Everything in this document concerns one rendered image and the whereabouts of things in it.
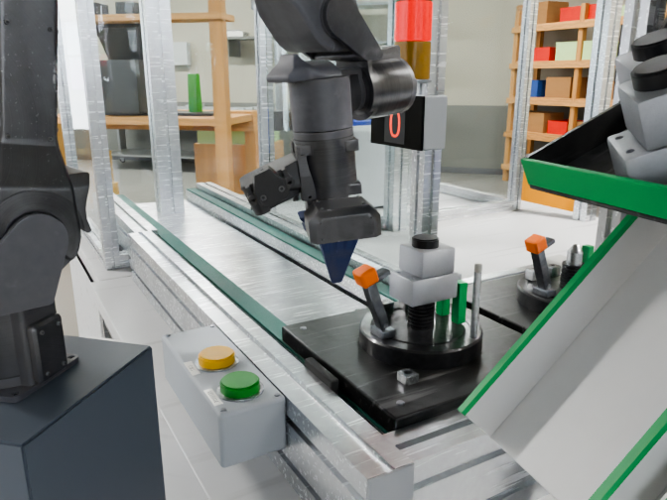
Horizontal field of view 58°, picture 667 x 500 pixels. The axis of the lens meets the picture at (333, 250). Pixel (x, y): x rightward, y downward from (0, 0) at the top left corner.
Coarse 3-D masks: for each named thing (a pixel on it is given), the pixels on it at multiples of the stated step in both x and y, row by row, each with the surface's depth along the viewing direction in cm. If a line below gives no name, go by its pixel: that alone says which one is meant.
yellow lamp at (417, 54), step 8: (400, 48) 80; (408, 48) 79; (416, 48) 79; (424, 48) 79; (400, 56) 80; (408, 56) 80; (416, 56) 79; (424, 56) 80; (416, 64) 80; (424, 64) 80; (416, 72) 80; (424, 72) 80
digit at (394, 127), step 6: (396, 114) 82; (402, 114) 81; (390, 120) 84; (396, 120) 82; (402, 120) 81; (384, 126) 85; (390, 126) 84; (396, 126) 83; (402, 126) 81; (384, 132) 85; (390, 132) 84; (396, 132) 83; (402, 132) 82; (384, 138) 86; (390, 138) 84; (396, 138) 83; (402, 138) 82; (402, 144) 82
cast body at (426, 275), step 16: (416, 240) 65; (432, 240) 65; (400, 256) 67; (416, 256) 64; (432, 256) 64; (448, 256) 65; (400, 272) 67; (416, 272) 65; (432, 272) 65; (448, 272) 66; (400, 288) 66; (416, 288) 64; (432, 288) 65; (448, 288) 66; (416, 304) 65
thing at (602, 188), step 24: (600, 120) 43; (552, 144) 42; (576, 144) 43; (600, 144) 44; (528, 168) 42; (552, 168) 39; (576, 168) 38; (600, 168) 41; (552, 192) 41; (576, 192) 38; (600, 192) 36; (624, 192) 34; (648, 192) 33; (648, 216) 34
